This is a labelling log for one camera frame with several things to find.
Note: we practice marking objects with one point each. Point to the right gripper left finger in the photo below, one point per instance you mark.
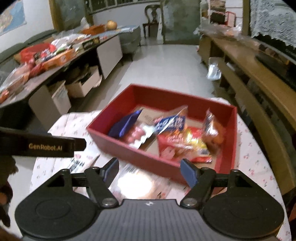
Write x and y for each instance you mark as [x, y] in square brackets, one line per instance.
[98, 182]

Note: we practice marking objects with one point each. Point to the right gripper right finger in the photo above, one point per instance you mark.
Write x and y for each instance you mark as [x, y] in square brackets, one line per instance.
[200, 181]

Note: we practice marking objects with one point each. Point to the clear round cake packet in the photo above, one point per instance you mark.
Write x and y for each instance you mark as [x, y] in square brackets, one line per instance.
[134, 183]

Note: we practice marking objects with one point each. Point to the red yellow snack packet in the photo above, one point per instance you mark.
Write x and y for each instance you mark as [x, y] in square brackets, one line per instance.
[185, 144]

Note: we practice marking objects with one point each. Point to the small orange pastry packet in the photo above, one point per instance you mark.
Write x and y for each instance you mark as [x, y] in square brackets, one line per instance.
[213, 133]

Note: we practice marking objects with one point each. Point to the blue foil snack packet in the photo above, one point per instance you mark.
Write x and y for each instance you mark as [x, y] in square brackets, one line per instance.
[120, 128]

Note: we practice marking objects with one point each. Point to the vacuum packed sausages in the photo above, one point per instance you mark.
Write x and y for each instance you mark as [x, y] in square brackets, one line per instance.
[138, 134]

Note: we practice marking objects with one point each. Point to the white spicy strip packet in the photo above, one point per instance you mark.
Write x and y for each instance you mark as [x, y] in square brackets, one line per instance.
[82, 161]

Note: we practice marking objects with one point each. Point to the person left hand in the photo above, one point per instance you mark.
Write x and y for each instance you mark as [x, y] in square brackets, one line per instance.
[8, 167]

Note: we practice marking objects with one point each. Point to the cherry print tablecloth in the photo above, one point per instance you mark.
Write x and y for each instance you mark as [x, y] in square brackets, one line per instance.
[249, 157]

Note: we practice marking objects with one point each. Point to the clear plastic storage bin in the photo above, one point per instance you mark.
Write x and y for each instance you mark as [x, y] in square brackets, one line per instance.
[59, 96]

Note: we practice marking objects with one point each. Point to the white storage box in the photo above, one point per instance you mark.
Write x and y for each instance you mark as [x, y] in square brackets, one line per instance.
[84, 83]

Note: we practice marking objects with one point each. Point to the orange cardboard box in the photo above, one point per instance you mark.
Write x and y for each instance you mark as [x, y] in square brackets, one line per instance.
[59, 59]

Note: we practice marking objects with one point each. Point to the red plastic bag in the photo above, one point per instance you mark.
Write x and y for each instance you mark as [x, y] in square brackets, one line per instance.
[28, 53]

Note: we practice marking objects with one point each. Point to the silver gift bag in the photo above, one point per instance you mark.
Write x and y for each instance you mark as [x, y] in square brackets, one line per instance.
[214, 73]

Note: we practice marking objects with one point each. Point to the wooden tv cabinet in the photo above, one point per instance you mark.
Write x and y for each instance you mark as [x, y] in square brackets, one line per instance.
[265, 101]

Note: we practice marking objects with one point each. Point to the black snack box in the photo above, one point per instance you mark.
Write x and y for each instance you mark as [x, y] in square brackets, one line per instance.
[90, 43]

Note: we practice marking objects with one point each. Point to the dark coffee table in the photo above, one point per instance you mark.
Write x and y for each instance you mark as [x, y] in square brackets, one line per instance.
[36, 97]

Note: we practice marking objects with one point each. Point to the grey sofa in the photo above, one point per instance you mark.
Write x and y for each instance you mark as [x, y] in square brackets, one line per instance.
[130, 39]

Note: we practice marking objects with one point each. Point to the orange plastic basket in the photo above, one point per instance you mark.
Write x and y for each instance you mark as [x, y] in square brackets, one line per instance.
[94, 30]

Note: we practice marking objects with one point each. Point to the yellow pomelo fruit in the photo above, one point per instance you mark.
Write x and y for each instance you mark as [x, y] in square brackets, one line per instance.
[111, 25]

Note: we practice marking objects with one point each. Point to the television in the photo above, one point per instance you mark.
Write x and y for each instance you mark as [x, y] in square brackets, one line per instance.
[277, 57]

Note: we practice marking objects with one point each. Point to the wooden chair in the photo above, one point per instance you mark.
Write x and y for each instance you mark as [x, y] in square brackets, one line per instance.
[151, 27]

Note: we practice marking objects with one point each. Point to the white lace cloth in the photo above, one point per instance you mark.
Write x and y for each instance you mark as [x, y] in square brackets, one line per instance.
[274, 19]

